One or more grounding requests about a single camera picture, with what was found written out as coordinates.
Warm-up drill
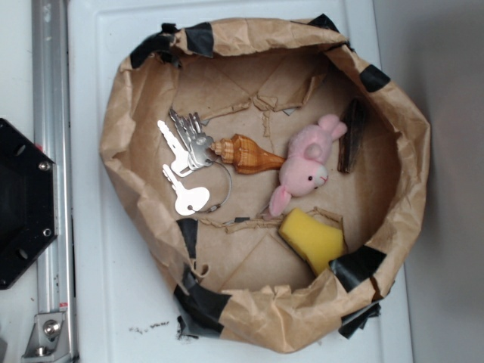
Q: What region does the yellow sponge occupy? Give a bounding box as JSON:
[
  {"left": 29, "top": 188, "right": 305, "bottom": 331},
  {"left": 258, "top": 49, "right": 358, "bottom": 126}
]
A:
[{"left": 278, "top": 208, "right": 346, "bottom": 276}]

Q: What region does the orange wooden seashell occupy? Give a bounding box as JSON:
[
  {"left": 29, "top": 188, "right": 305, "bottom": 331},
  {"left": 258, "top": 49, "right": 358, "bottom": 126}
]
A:
[{"left": 209, "top": 134, "right": 286, "bottom": 175}]

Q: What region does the brown paper bag bin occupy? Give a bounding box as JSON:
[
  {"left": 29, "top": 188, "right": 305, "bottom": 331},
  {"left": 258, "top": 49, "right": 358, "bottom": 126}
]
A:
[{"left": 100, "top": 15, "right": 430, "bottom": 352}]

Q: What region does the silver key bunch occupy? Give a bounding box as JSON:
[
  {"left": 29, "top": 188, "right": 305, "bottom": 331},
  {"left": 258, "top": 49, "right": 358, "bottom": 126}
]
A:
[{"left": 169, "top": 109, "right": 218, "bottom": 170}]

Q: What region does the pink plush bunny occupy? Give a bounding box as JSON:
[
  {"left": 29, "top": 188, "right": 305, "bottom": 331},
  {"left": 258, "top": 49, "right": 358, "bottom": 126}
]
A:
[{"left": 265, "top": 114, "right": 347, "bottom": 219}]

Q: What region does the long silver key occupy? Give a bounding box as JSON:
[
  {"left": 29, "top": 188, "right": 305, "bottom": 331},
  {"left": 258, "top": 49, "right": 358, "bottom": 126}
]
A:
[{"left": 157, "top": 120, "right": 193, "bottom": 178}]

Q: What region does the dark wooden wedge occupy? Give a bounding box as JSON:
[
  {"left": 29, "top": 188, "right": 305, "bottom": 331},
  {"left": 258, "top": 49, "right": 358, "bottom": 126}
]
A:
[{"left": 337, "top": 98, "right": 367, "bottom": 174}]

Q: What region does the white plastic tray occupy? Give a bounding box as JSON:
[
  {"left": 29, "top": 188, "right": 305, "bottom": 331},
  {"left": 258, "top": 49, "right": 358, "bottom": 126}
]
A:
[{"left": 67, "top": 1, "right": 413, "bottom": 362}]

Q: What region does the steel wire key ring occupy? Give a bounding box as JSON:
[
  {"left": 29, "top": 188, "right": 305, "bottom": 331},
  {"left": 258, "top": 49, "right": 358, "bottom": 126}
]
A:
[{"left": 188, "top": 157, "right": 233, "bottom": 214}]

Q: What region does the silver key on ring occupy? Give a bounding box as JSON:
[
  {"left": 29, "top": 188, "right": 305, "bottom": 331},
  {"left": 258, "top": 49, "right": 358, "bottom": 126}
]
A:
[{"left": 163, "top": 164, "right": 210, "bottom": 216}]

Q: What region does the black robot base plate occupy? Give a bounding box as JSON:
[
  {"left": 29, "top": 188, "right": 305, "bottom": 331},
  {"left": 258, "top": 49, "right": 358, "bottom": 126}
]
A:
[{"left": 0, "top": 119, "right": 57, "bottom": 290}]

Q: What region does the aluminium extrusion rail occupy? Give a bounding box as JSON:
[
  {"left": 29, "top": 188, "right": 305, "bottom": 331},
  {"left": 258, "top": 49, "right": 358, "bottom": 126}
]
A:
[{"left": 31, "top": 1, "right": 76, "bottom": 313}]

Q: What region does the metal corner bracket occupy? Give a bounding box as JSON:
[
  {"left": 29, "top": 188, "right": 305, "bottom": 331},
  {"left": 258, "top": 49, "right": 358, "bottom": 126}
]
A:
[{"left": 20, "top": 312, "right": 79, "bottom": 363}]

